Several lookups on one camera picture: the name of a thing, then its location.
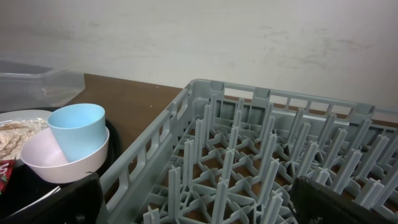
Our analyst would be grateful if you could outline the grey plate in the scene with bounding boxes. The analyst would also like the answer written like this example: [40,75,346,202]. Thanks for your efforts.
[1,110,52,167]

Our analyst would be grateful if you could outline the light blue plastic cup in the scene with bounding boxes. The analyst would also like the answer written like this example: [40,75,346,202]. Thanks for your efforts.
[47,103,107,162]

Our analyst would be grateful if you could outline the clear plastic bin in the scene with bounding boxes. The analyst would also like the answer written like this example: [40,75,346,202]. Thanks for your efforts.
[1,60,85,111]

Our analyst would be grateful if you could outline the grey dishwasher rack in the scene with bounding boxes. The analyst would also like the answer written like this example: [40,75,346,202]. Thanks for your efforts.
[96,80,397,223]

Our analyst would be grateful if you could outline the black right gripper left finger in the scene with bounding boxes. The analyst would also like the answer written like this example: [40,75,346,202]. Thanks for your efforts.
[1,173,104,224]

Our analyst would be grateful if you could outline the red snack wrapper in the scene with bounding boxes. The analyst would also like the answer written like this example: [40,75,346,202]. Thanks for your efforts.
[0,159,16,194]

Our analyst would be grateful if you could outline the rice and food scraps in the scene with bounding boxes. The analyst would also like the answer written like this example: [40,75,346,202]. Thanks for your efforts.
[1,119,48,160]

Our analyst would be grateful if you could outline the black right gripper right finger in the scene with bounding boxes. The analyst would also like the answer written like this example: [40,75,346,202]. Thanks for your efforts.
[289,176,394,224]

